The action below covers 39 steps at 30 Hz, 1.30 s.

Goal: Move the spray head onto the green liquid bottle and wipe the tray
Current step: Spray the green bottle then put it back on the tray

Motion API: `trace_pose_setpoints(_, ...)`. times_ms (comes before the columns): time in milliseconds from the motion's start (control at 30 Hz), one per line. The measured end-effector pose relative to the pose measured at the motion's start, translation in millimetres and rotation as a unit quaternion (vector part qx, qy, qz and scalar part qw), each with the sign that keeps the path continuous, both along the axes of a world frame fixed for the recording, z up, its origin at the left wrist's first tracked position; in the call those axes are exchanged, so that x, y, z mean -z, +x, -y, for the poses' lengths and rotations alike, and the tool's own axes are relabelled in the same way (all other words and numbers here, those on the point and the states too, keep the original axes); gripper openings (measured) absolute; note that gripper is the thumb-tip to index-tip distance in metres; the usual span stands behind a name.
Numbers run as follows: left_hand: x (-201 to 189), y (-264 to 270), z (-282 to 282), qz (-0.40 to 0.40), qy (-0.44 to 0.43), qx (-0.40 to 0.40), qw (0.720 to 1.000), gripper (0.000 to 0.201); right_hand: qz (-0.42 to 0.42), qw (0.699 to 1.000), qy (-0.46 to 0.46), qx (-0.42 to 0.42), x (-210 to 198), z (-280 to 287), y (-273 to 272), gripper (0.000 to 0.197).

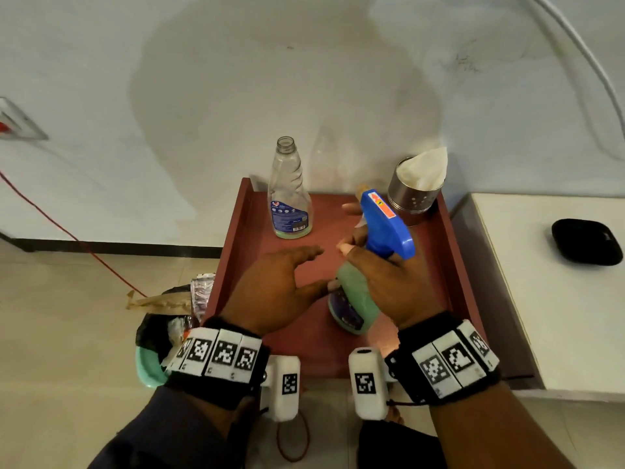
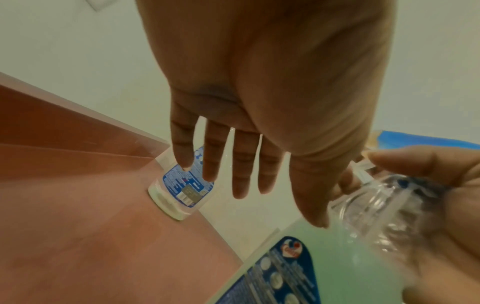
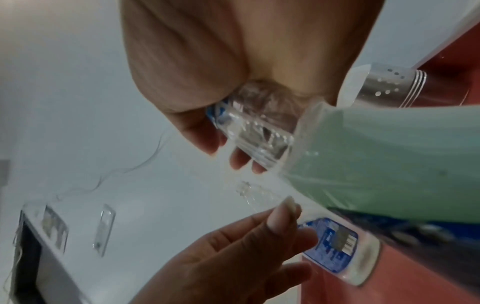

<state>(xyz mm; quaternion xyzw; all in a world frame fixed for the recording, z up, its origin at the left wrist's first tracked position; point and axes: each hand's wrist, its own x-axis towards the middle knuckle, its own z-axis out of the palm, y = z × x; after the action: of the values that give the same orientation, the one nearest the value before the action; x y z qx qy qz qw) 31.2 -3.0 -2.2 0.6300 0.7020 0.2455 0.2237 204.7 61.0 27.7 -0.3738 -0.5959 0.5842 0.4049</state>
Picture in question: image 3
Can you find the wall switch plate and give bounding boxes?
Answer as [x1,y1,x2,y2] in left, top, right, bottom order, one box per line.
[91,203,117,257]

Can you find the person's left hand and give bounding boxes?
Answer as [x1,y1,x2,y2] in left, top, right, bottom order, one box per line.
[129,196,320,304]

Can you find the perforated steel holder cup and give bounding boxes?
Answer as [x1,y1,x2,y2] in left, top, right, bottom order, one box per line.
[352,63,429,109]

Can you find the white wall box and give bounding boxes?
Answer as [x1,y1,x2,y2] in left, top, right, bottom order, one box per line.
[8,201,91,304]

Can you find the clear near-empty spray bottle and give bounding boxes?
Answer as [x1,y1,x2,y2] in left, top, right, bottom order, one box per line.
[235,179,382,287]

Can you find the bottle with green liquid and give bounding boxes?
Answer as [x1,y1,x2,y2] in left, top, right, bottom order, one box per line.
[205,81,480,284]

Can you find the person's right hand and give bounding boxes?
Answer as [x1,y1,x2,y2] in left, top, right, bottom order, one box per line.
[118,0,386,176]

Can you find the white wall cable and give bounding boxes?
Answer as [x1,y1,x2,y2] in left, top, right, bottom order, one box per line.
[55,130,170,203]

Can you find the blue spray trigger head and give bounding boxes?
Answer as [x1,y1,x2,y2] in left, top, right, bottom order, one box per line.
[205,100,232,128]

